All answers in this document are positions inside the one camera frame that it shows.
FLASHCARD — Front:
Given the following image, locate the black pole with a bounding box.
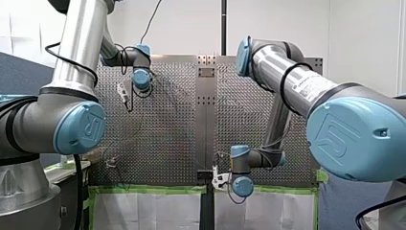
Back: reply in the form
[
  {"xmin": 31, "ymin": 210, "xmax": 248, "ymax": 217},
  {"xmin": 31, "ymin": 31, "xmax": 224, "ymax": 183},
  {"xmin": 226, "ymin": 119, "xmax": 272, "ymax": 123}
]
[{"xmin": 220, "ymin": 0, "xmax": 228, "ymax": 57}]

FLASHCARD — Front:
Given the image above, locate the grey board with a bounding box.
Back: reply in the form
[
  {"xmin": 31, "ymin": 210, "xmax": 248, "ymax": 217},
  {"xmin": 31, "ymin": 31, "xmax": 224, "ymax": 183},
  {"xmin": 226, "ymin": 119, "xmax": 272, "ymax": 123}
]
[{"xmin": 318, "ymin": 173, "xmax": 393, "ymax": 230}]

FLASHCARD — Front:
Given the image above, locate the black cable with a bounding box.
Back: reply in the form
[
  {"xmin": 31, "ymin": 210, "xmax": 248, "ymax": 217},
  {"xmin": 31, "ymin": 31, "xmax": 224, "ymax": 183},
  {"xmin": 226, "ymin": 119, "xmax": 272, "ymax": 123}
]
[
  {"xmin": 279, "ymin": 61, "xmax": 315, "ymax": 116},
  {"xmin": 354, "ymin": 194, "xmax": 406, "ymax": 230},
  {"xmin": 225, "ymin": 180, "xmax": 248, "ymax": 206},
  {"xmin": 72, "ymin": 153, "xmax": 84, "ymax": 230},
  {"xmin": 139, "ymin": 0, "xmax": 163, "ymax": 45},
  {"xmin": 44, "ymin": 41, "xmax": 100, "ymax": 88}
]

